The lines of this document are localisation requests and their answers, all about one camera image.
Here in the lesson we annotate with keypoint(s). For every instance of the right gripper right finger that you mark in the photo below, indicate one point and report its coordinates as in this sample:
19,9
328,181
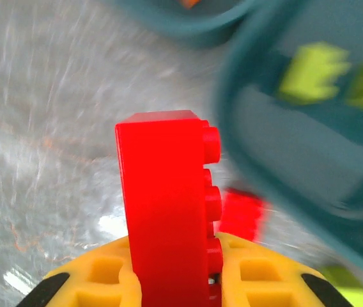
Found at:
264,278

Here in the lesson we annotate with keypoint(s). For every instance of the red lego brick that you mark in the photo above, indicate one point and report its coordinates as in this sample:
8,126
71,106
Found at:
165,198
242,214

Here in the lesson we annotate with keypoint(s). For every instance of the small teal plastic bin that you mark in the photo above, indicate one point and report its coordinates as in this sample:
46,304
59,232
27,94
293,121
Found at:
296,153

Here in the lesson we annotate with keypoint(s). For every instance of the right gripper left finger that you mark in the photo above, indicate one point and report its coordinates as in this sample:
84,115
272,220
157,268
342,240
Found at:
98,275

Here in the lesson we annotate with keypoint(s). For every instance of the orange lego brick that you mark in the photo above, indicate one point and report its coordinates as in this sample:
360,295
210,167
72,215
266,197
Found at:
189,3

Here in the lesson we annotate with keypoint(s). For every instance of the large teal plastic bin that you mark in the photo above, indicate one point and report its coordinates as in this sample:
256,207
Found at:
200,28

